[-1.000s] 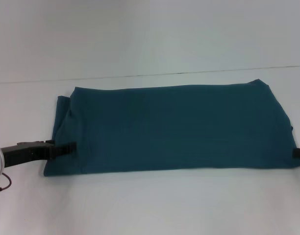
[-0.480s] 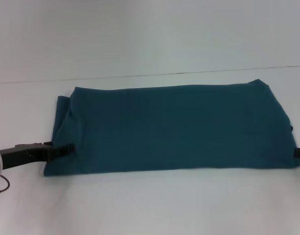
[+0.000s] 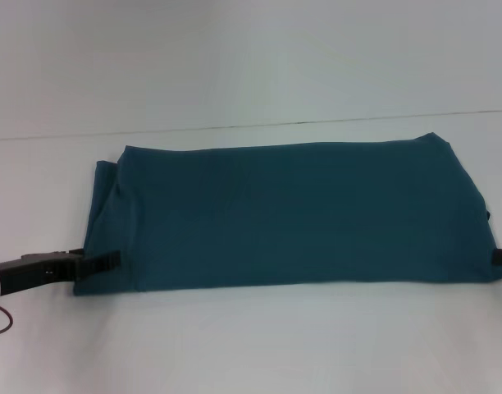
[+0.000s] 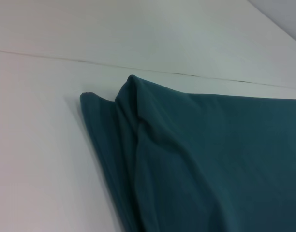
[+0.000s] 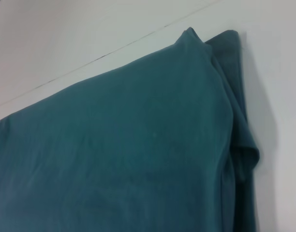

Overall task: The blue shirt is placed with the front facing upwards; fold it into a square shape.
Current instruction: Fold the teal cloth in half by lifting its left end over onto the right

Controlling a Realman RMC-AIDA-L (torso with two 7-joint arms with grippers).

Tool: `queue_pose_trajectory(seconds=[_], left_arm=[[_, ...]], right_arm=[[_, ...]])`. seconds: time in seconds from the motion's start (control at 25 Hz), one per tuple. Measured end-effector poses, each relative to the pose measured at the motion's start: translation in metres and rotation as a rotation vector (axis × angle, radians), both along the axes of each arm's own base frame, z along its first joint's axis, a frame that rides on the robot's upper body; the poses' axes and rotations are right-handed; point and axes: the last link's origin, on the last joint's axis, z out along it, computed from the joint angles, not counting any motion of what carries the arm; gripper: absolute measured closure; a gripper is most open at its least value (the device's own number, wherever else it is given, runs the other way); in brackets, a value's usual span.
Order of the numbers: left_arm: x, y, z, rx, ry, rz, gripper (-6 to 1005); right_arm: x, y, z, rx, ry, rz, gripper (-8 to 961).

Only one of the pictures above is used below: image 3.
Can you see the teal t-shirt with FREE print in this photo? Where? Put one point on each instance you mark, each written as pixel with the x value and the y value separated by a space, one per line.
pixel 296 205

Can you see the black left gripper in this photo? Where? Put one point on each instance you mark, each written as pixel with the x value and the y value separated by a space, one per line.
pixel 37 273

